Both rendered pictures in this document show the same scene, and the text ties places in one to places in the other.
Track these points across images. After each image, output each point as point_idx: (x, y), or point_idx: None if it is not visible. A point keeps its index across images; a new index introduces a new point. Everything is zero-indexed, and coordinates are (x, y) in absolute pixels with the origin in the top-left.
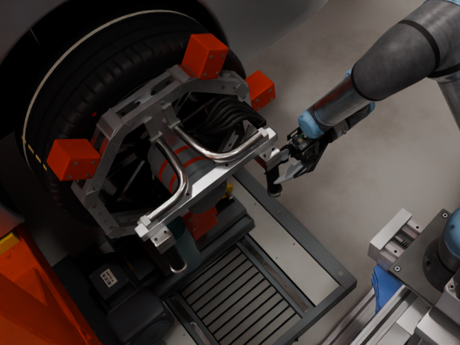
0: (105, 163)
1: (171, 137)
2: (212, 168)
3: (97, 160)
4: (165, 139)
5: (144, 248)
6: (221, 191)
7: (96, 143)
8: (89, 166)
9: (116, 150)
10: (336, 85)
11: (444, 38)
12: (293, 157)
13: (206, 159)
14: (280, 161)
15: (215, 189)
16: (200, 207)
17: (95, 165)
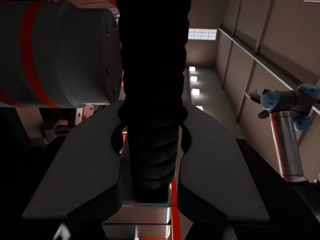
0: (80, 111)
1: (30, 125)
2: (77, 99)
3: (83, 118)
4: (36, 124)
5: None
6: (106, 53)
7: (65, 123)
8: (85, 113)
9: (75, 124)
10: None
11: None
12: (107, 239)
13: (57, 104)
14: (171, 205)
15: (112, 73)
16: (117, 42)
17: (84, 112)
